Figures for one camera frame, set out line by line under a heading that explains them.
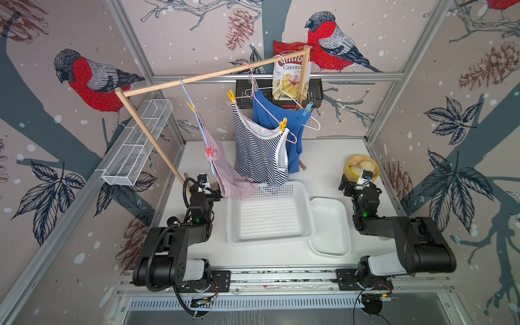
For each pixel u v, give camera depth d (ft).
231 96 2.58
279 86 2.89
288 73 2.81
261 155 2.77
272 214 2.96
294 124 2.54
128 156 2.41
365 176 2.50
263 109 2.23
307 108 2.30
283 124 2.15
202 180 2.44
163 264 1.35
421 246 1.47
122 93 1.70
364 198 2.28
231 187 2.32
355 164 3.44
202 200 2.25
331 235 2.81
